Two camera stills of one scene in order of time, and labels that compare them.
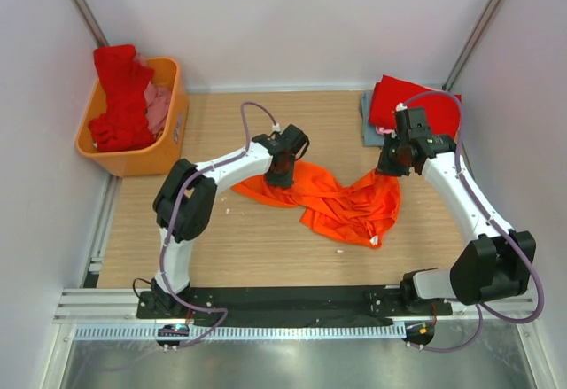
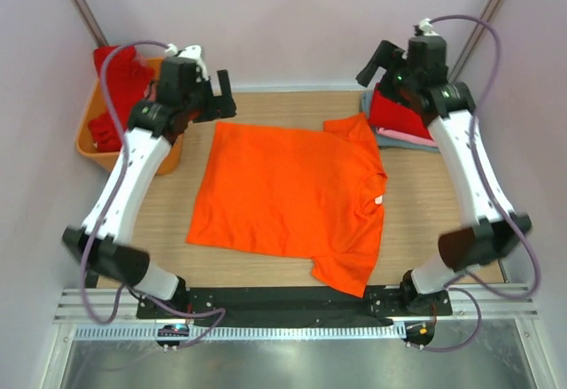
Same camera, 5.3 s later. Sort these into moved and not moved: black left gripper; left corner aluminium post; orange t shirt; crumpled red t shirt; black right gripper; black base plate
Moved: black left gripper; orange t shirt; black right gripper
Not moved: left corner aluminium post; black base plate; crumpled red t shirt
